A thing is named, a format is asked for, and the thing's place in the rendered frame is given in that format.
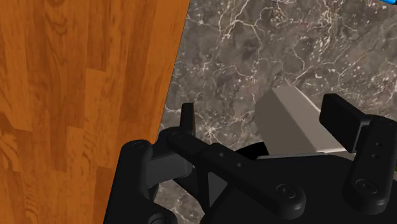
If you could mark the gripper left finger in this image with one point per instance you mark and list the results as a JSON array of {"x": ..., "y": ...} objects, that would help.
[{"x": 235, "y": 169}]

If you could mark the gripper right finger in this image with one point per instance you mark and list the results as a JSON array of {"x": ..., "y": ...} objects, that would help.
[{"x": 370, "y": 161}]

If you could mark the grey rectangular box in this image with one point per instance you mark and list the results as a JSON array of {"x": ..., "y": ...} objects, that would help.
[{"x": 288, "y": 124}]

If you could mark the blue object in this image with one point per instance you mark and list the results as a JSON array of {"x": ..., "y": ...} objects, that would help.
[{"x": 390, "y": 1}]

